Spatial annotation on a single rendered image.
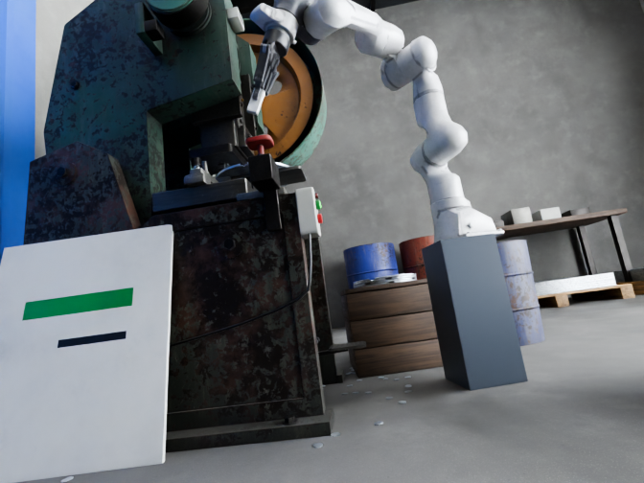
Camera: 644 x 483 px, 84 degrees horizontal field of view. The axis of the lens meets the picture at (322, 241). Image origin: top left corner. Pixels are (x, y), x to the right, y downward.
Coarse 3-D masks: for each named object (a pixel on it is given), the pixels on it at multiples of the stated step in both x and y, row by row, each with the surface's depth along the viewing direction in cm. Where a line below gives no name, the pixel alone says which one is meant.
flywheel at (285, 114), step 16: (256, 48) 179; (288, 64) 175; (304, 64) 173; (288, 80) 176; (304, 80) 171; (272, 96) 176; (288, 96) 175; (304, 96) 170; (272, 112) 174; (288, 112) 173; (304, 112) 169; (272, 128) 173; (288, 128) 172; (304, 128) 167; (288, 144) 167
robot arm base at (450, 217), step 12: (432, 204) 122; (444, 204) 118; (456, 204) 117; (468, 204) 118; (432, 216) 122; (444, 216) 118; (456, 216) 115; (468, 216) 116; (480, 216) 117; (444, 228) 117; (456, 228) 114; (468, 228) 115; (480, 228) 116; (492, 228) 117
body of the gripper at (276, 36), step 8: (272, 32) 98; (280, 32) 98; (264, 40) 98; (272, 40) 97; (280, 40) 98; (288, 40) 100; (272, 48) 97; (280, 48) 100; (288, 48) 102; (272, 56) 98; (280, 56) 104
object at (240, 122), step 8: (232, 120) 127; (240, 120) 129; (200, 128) 128; (208, 128) 128; (216, 128) 127; (224, 128) 127; (232, 128) 126; (240, 128) 129; (200, 136) 128; (208, 136) 127; (216, 136) 127; (224, 136) 126; (232, 136) 126; (240, 136) 128; (248, 136) 129; (208, 144) 127; (216, 144) 126; (232, 144) 126; (240, 144) 128; (240, 152) 132; (248, 152) 134
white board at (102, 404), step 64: (64, 256) 101; (128, 256) 100; (0, 320) 96; (64, 320) 94; (128, 320) 93; (0, 384) 89; (64, 384) 88; (128, 384) 87; (0, 448) 84; (64, 448) 83; (128, 448) 82
